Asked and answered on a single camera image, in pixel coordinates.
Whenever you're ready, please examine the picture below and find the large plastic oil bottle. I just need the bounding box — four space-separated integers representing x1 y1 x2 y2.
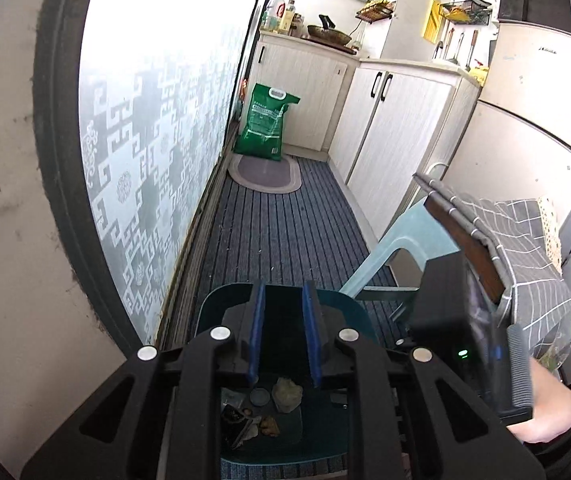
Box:
264 0 287 33

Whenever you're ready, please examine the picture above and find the grey oval floor mat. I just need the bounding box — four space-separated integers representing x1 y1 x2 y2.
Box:
228 152 303 193

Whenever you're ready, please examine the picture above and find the clear plastic bag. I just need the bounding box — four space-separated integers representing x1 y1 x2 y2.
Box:
538 327 571 373

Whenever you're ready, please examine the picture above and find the black wire wall rack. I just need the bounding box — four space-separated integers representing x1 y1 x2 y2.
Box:
438 0 493 26

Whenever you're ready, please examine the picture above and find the person's right hand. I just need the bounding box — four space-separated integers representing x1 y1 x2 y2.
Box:
505 361 571 445

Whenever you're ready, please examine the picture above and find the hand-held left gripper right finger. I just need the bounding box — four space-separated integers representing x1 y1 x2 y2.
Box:
301 280 549 480

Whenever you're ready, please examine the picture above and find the pale paper wad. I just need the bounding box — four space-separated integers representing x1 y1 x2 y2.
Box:
271 377 303 413

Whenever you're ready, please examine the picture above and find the blue striped floor mat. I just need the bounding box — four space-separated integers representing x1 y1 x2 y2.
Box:
158 155 401 478

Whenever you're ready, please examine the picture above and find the round wooden board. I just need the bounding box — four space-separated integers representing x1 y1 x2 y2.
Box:
299 34 361 55

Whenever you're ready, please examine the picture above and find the black frying pan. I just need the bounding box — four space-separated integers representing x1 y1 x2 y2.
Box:
307 14 353 46

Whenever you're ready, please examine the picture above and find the cream lace cloth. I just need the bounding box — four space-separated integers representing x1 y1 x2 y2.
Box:
535 197 563 271

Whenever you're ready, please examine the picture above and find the patterned frosted sliding door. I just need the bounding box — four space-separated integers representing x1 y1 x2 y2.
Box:
32 0 286 351

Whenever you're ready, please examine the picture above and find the wire spice rack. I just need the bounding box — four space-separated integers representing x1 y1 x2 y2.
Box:
355 0 396 23

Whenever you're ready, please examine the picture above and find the dark teal plastic bin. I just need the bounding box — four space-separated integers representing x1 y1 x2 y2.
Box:
190 282 381 466

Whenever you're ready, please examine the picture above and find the white fridge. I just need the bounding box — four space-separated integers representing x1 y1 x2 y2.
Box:
448 17 571 241

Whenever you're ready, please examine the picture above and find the white single-handle kitchen cabinet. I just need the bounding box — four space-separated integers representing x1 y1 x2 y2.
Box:
252 30 361 153

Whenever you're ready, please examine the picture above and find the green rice bag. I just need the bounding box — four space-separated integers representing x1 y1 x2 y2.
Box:
234 82 301 162

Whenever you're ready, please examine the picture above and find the light blue plastic stool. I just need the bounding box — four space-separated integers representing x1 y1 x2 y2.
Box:
339 199 461 306

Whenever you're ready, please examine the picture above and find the black printed snack packet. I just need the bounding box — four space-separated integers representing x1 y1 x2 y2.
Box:
221 402 261 450

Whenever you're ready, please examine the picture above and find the white double-door kitchen cabinet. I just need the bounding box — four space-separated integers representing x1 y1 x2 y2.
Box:
328 57 481 241

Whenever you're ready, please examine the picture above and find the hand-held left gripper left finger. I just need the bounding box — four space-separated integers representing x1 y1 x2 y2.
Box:
20 280 267 480

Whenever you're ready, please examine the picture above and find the grey checked tablecloth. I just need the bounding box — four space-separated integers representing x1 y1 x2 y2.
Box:
413 172 571 361

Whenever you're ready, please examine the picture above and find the yellow wall holder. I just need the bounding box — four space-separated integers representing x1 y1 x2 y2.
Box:
423 0 443 43

